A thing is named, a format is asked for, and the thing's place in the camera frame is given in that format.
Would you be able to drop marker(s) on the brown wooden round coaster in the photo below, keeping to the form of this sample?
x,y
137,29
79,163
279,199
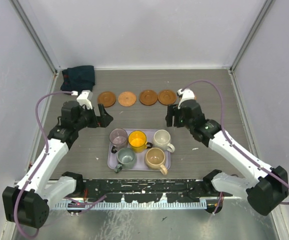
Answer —
x,y
167,97

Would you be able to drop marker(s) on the beige ceramic mug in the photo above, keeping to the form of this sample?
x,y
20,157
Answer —
x,y
155,159

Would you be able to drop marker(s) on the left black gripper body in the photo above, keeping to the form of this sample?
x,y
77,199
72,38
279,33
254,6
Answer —
x,y
87,119

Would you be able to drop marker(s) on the dark blue folded cloth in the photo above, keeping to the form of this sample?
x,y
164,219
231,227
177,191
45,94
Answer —
x,y
79,78

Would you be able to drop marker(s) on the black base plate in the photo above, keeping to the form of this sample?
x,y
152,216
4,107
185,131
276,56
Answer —
x,y
145,190

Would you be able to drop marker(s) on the dark brown wooden coaster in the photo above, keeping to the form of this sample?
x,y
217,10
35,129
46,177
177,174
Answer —
x,y
148,97

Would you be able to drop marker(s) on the white ceramic mug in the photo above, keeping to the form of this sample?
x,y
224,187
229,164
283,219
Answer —
x,y
162,140

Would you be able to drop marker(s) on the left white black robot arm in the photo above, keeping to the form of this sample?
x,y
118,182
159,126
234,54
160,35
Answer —
x,y
29,202

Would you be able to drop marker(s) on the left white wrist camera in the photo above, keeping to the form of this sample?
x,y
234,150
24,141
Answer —
x,y
84,98

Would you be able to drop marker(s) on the lavender plastic tray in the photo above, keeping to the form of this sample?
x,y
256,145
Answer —
x,y
140,164

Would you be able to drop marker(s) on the white slotted cable duct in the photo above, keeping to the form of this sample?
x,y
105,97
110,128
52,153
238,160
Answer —
x,y
161,205

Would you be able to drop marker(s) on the purple glass mug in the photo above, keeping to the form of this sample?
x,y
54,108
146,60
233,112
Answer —
x,y
118,139

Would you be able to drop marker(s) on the yellow mug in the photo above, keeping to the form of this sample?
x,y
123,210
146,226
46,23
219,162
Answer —
x,y
138,141

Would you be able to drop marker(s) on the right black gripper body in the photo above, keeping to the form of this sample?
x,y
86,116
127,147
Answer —
x,y
180,121

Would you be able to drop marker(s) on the aluminium front rail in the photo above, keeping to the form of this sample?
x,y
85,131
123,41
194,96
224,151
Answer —
x,y
65,187

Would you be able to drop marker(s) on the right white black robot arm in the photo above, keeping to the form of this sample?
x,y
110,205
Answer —
x,y
263,186

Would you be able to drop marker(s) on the grey ceramic mug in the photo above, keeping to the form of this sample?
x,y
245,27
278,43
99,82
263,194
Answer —
x,y
126,159

